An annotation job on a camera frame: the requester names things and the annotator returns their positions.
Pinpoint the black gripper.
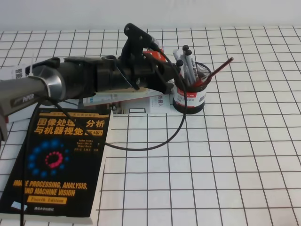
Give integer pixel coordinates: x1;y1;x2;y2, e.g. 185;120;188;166
112;53;175;94

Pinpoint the white robot arm brochure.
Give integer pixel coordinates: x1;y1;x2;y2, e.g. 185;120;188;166
0;64;32;81

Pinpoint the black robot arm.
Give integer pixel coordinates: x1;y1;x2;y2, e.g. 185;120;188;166
0;53;178;141

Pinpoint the red capped pen in holder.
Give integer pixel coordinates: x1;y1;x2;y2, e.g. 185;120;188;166
192;79;206;87

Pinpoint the black mesh pen holder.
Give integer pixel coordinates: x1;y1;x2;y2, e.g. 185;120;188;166
173;62;211;114

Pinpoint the red cover book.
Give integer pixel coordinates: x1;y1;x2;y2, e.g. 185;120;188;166
143;50;166;63

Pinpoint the white marker black cap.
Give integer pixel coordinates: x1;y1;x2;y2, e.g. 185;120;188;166
185;49;198;85
173;49;181;62
182;45;190;85
176;59;186;81

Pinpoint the white leaflet under books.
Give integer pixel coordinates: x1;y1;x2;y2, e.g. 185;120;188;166
79;95;171;114

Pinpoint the dark red pencil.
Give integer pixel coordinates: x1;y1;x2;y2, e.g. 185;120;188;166
201;57;234;85

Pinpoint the black image processing textbook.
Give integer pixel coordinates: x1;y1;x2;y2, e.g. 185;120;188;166
0;108;113;225

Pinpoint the white grid tablecloth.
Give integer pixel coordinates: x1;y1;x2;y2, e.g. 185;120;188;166
0;25;301;226

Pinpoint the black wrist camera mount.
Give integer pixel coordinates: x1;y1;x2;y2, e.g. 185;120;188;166
120;23;159;90

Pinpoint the black cable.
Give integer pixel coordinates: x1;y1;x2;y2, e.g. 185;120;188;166
20;43;188;226

